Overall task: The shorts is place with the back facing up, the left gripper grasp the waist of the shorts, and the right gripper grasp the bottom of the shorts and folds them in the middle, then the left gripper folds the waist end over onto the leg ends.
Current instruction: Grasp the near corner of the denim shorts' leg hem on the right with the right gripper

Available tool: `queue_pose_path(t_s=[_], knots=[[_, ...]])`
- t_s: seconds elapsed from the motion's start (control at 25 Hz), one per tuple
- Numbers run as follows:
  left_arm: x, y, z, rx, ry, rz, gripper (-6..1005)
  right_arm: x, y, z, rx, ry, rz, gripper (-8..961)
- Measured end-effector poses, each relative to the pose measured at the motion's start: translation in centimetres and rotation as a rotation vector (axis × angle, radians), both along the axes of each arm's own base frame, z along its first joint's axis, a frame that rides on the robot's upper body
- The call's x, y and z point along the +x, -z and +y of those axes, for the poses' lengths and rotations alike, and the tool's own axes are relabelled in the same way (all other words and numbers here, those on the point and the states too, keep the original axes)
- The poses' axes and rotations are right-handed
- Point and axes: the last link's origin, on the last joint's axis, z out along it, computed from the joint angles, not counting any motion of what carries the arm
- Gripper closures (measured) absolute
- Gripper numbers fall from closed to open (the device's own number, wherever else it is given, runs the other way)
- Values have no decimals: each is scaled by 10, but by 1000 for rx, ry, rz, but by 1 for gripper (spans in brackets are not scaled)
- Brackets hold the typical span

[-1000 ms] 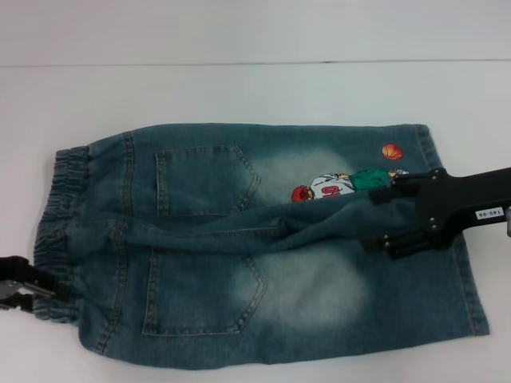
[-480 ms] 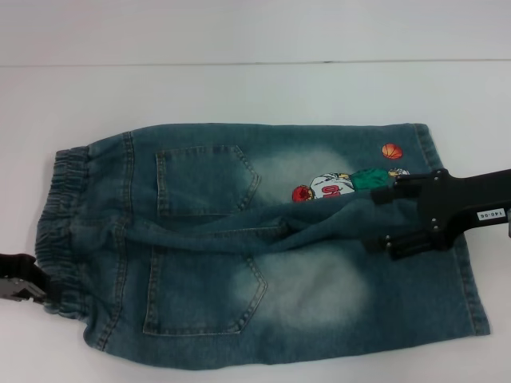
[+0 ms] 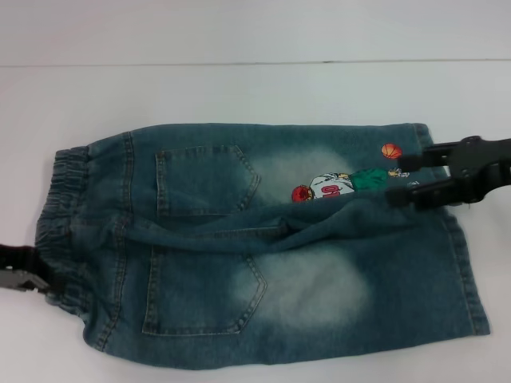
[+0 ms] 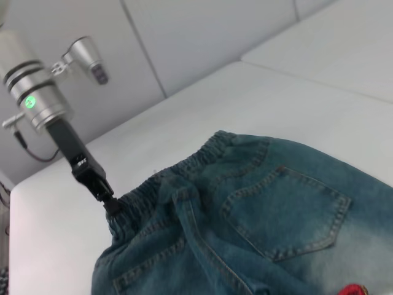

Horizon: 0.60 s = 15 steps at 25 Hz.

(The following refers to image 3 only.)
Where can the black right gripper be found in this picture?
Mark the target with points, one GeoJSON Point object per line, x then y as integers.
{"type": "Point", "coordinates": [479, 167]}

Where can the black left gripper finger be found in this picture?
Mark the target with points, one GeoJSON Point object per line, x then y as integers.
{"type": "Point", "coordinates": [20, 257]}
{"type": "Point", "coordinates": [20, 280]}

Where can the blue denim shorts with cartoon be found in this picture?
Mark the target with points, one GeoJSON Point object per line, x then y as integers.
{"type": "Point", "coordinates": [199, 299]}

